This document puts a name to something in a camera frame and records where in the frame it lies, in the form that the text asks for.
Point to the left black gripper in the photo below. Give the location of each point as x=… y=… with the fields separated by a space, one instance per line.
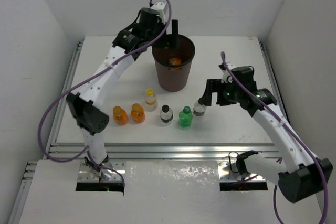
x=163 y=28

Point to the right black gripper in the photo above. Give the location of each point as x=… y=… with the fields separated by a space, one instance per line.
x=212 y=85

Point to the clear bottle black cap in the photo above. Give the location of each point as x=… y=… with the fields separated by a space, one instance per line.
x=166 y=115
x=199 y=110

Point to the orange bottle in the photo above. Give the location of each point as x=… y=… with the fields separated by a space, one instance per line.
x=120 y=116
x=137 y=113
x=174 y=64

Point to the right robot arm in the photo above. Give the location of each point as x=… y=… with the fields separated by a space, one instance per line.
x=300 y=175

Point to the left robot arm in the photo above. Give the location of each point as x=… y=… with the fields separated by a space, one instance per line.
x=85 y=105

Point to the dark brown plastic bin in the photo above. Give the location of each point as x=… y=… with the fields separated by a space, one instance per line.
x=174 y=81

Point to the green plastic bottle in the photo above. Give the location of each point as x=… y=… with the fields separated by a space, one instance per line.
x=185 y=117

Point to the clear bottle yellow cap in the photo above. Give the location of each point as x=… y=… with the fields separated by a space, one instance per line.
x=150 y=99

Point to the white foam cover sheet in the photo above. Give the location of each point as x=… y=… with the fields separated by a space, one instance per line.
x=159 y=180

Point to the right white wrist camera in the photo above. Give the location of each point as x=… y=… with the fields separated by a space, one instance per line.
x=226 y=78

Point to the aluminium table frame rail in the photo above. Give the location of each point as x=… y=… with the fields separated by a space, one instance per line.
x=50 y=195

